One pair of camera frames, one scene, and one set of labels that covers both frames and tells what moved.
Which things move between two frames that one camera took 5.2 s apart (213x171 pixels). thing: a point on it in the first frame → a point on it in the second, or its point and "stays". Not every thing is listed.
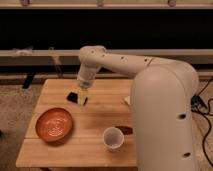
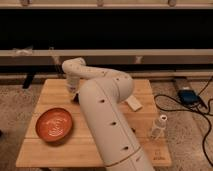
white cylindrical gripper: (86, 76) → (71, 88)
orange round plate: (54, 124) stays
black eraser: (73, 97) stays
